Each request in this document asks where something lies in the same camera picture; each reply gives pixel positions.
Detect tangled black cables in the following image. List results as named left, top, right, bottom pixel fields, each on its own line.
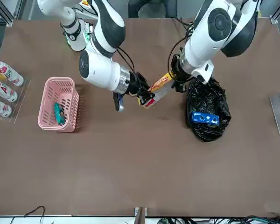
left=158, top=212, right=280, bottom=224

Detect black adapter cable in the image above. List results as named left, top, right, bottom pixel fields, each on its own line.
left=24, top=205, right=46, bottom=218

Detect black plastic bag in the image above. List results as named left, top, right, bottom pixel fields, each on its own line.
left=185, top=77, right=232, bottom=143

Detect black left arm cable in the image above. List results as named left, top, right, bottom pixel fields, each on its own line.
left=167, top=17, right=195, bottom=79

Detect clear acrylic bottle rack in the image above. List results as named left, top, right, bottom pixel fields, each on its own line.
left=0, top=67, right=32, bottom=124

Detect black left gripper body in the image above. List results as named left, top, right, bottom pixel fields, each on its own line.
left=170, top=54, right=187, bottom=81

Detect pink plastic basket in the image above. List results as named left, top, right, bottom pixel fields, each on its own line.
left=38, top=77, right=80, bottom=133

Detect teal snack packet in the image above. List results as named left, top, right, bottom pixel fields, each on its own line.
left=54, top=102, right=67, bottom=126

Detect person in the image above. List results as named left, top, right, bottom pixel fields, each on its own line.
left=128, top=0, right=180, bottom=19

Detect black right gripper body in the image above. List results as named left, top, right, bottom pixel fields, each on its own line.
left=127, top=71, right=150, bottom=96

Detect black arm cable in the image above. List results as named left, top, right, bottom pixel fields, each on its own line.
left=116, top=47, right=136, bottom=75
left=167, top=17, right=195, bottom=79

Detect yellow wafer box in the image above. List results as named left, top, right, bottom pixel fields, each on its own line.
left=137, top=72, right=176, bottom=108

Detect white side desk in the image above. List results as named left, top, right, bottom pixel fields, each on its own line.
left=0, top=216, right=280, bottom=224

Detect blue cookie box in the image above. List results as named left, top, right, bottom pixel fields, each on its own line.
left=191, top=111, right=220, bottom=125

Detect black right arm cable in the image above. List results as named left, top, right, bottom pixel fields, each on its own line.
left=116, top=47, right=136, bottom=75

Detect pink cap white bottle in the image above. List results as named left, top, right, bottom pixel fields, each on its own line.
left=0, top=97, right=13, bottom=118
left=0, top=78, right=19, bottom=103
left=0, top=58, right=25, bottom=87

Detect clear acrylic fruit stand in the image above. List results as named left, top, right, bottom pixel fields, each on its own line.
left=269, top=92, right=280, bottom=137

